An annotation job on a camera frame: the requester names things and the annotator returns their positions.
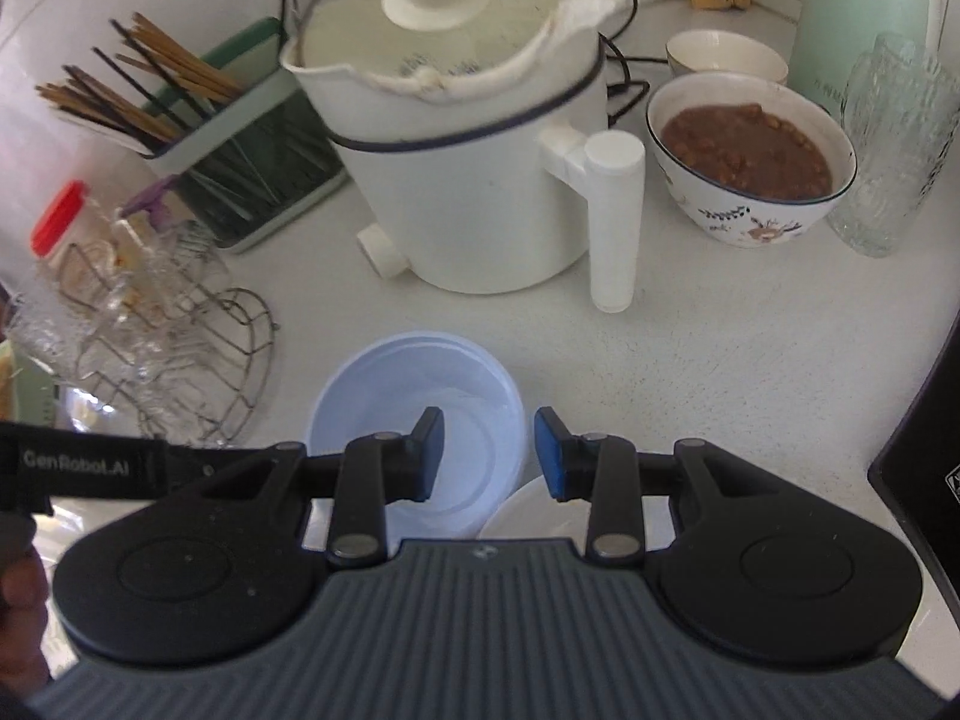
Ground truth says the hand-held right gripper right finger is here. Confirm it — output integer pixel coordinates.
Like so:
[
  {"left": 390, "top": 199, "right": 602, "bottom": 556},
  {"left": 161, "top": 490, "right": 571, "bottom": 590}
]
[{"left": 534, "top": 406, "right": 758, "bottom": 565}]

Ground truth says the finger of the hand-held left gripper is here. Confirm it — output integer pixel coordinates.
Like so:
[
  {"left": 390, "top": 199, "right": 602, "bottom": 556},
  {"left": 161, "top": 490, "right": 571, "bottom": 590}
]
[{"left": 169, "top": 444, "right": 256, "bottom": 501}]

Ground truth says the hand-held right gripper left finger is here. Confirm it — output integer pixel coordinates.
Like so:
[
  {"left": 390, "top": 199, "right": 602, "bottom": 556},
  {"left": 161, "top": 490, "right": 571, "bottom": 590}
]
[{"left": 199, "top": 406, "right": 445, "bottom": 569}]

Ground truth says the pale blue plastic bowl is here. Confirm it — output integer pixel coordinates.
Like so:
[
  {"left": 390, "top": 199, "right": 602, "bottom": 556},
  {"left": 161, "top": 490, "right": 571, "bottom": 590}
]
[
  {"left": 341, "top": 349, "right": 518, "bottom": 522},
  {"left": 307, "top": 328, "right": 527, "bottom": 541}
]

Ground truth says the small white bowl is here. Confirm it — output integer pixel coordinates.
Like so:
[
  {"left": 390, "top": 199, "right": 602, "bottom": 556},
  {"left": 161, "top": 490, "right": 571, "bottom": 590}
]
[{"left": 476, "top": 474, "right": 597, "bottom": 541}]

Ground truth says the person's left hand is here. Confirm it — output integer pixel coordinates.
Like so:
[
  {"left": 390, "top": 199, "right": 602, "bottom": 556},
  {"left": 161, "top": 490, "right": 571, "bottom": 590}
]
[{"left": 0, "top": 540, "right": 53, "bottom": 698}]

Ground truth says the clear glass cup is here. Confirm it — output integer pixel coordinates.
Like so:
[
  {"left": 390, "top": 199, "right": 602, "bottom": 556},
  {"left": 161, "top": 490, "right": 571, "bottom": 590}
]
[
  {"left": 7, "top": 300, "right": 102, "bottom": 425},
  {"left": 112, "top": 217, "right": 233, "bottom": 320}
]

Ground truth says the red lid clear jar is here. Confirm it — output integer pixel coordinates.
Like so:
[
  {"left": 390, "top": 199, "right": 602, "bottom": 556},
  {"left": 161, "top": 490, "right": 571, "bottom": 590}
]
[{"left": 28, "top": 180, "right": 132, "bottom": 316}]

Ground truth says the white electric cooking pot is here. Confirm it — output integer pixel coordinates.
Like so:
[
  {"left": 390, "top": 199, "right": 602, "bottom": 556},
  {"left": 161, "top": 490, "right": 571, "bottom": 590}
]
[{"left": 281, "top": 0, "right": 647, "bottom": 314}]

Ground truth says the purple plastic piece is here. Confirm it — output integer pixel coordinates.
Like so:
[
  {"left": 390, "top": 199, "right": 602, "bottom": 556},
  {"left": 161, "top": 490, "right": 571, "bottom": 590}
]
[{"left": 124, "top": 176, "right": 181, "bottom": 230}]

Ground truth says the green white chopstick holder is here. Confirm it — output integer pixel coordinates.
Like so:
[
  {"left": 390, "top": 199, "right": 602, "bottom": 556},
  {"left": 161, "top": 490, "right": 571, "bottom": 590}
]
[{"left": 142, "top": 19, "right": 350, "bottom": 254}]

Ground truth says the patterned bowl of bean soup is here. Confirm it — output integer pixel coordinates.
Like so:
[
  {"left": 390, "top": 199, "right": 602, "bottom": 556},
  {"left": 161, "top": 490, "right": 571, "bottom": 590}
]
[{"left": 646, "top": 71, "right": 858, "bottom": 247}]

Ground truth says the black cooktop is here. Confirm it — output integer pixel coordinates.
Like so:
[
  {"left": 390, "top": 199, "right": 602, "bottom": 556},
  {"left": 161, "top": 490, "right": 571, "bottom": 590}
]
[{"left": 868, "top": 360, "right": 960, "bottom": 616}]

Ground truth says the bunch of chopsticks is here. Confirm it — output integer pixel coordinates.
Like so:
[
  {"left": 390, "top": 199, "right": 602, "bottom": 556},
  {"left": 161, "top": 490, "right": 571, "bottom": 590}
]
[{"left": 34, "top": 11, "right": 248, "bottom": 158}]

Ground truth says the cream empty bowl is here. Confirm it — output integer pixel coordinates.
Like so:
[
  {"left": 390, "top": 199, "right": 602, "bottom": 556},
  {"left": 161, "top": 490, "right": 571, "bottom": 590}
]
[{"left": 666, "top": 30, "right": 790, "bottom": 87}]

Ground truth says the ribbed clear glass vase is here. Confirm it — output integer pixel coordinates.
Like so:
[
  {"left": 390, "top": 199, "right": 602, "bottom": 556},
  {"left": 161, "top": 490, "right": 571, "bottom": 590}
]
[{"left": 829, "top": 34, "right": 953, "bottom": 257}]

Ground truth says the mint green thermos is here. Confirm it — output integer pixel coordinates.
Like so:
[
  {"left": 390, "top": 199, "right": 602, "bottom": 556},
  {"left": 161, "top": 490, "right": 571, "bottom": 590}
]
[{"left": 791, "top": 0, "right": 938, "bottom": 121}]

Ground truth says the wire cup rack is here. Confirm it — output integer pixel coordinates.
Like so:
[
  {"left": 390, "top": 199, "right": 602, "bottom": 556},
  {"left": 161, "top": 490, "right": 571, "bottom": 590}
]
[{"left": 45, "top": 240, "right": 278, "bottom": 447}]

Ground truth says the black power cable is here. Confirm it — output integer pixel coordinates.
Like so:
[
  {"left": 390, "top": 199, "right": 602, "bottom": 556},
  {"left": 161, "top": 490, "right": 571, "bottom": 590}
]
[{"left": 577, "top": 0, "right": 653, "bottom": 128}]

